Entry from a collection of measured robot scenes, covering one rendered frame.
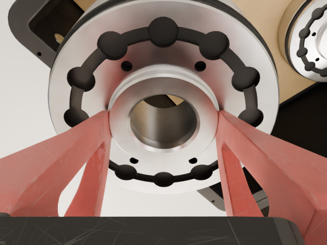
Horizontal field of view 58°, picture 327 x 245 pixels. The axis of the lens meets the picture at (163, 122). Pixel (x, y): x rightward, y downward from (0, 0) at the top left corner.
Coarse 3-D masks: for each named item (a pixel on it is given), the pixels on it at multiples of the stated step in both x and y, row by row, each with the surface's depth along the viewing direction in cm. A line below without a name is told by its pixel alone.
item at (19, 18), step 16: (16, 0) 20; (32, 0) 20; (48, 0) 20; (16, 16) 21; (32, 16) 21; (16, 32) 21; (32, 32) 21; (32, 48) 22; (48, 48) 22; (48, 64) 23; (208, 192) 32; (256, 192) 32; (224, 208) 34
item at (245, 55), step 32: (128, 0) 11; (160, 0) 10; (192, 0) 10; (96, 32) 11; (128, 32) 11; (160, 32) 11; (192, 32) 11; (224, 32) 11; (64, 64) 12; (96, 64) 12; (128, 64) 12; (160, 64) 12; (192, 64) 12; (224, 64) 12; (256, 64) 12; (64, 96) 12; (96, 96) 12; (224, 96) 12; (256, 96) 13; (64, 128) 13; (128, 160) 15; (192, 160) 15; (160, 192) 16
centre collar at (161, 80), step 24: (144, 72) 12; (168, 72) 11; (120, 96) 12; (144, 96) 12; (192, 96) 12; (120, 120) 13; (216, 120) 12; (120, 144) 13; (144, 144) 13; (168, 144) 14; (192, 144) 13
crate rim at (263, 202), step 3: (264, 198) 33; (267, 198) 33; (258, 201) 33; (261, 201) 33; (264, 201) 33; (267, 201) 33; (258, 204) 34; (261, 204) 34; (264, 204) 34; (267, 204) 34; (261, 207) 34; (264, 207) 34
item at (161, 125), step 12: (144, 108) 16; (156, 108) 16; (168, 108) 16; (180, 108) 16; (192, 108) 14; (132, 120) 14; (144, 120) 15; (156, 120) 15; (168, 120) 15; (180, 120) 15; (192, 120) 14; (144, 132) 14; (156, 132) 15; (168, 132) 15; (180, 132) 14
